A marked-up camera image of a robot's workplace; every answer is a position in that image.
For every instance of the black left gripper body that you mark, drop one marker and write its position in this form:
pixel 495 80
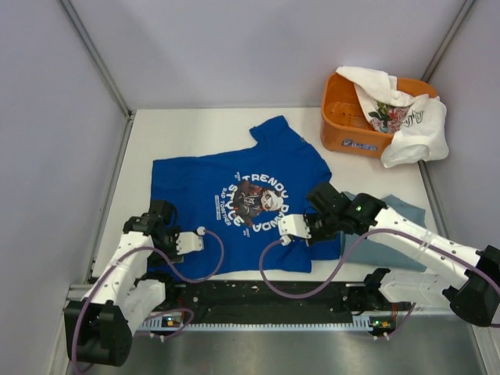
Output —
pixel 168 247

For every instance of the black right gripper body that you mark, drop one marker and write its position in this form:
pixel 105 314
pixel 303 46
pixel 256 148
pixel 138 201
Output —
pixel 321 226

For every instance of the blue printed t shirt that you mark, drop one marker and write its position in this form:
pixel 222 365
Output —
pixel 240 195

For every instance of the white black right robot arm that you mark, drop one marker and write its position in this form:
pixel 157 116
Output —
pixel 464 278

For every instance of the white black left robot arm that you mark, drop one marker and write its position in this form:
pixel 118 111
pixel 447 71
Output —
pixel 100 327

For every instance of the orange plastic basket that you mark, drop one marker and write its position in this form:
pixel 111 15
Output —
pixel 345 128

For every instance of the white floral t shirt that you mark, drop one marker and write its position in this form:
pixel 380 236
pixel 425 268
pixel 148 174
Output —
pixel 416 122

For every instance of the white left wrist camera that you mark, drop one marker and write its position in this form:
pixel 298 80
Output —
pixel 190 241

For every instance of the aluminium frame rail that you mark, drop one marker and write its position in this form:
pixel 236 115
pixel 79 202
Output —
pixel 78 291

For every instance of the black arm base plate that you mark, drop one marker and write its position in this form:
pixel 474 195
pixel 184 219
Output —
pixel 252 302

